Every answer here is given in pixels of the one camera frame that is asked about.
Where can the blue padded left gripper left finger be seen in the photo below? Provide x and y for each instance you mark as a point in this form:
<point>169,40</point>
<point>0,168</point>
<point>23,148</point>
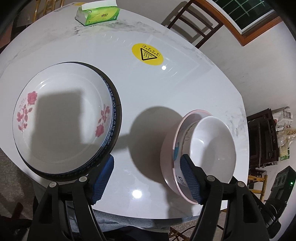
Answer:
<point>99,178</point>

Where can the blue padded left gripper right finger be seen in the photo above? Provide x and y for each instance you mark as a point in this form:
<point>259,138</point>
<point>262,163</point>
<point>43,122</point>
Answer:
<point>194,177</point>

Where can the white bowl orange base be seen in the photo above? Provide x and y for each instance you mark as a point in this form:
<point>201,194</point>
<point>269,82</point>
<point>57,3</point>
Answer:
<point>210,146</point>

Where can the pink bowl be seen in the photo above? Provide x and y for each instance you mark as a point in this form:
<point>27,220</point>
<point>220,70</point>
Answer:
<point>171,151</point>

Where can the blue floral plate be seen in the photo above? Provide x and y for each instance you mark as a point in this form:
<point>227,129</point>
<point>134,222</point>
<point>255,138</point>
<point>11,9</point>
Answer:
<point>113,120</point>

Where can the white plate pink roses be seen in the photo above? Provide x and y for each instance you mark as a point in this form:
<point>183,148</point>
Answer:
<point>62,115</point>

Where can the black box green light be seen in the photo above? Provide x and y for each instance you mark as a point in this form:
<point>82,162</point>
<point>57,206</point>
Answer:
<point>283,184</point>

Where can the small yellow wooden stool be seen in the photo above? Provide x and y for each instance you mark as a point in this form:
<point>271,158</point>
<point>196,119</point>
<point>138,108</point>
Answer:
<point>257,182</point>

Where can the dark wooden shelf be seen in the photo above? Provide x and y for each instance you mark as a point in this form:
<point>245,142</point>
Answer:
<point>263,141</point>

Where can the bags on shelf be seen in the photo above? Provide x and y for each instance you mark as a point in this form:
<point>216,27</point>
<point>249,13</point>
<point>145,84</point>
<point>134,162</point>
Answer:
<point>285,133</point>

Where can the yellow round warning sticker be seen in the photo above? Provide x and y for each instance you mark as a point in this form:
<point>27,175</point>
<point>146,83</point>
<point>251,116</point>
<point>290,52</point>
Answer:
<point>147,54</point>

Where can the wooden framed window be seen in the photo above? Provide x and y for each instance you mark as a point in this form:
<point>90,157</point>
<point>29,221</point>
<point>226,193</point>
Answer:
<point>246,20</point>

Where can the green tissue box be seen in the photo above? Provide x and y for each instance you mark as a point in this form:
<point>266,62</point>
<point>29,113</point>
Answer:
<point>97,12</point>

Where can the dark wooden chair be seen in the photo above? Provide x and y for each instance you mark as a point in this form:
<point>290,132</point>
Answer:
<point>193,21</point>

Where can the light wooden chair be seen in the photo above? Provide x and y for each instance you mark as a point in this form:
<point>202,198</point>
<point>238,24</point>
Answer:
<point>47,7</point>

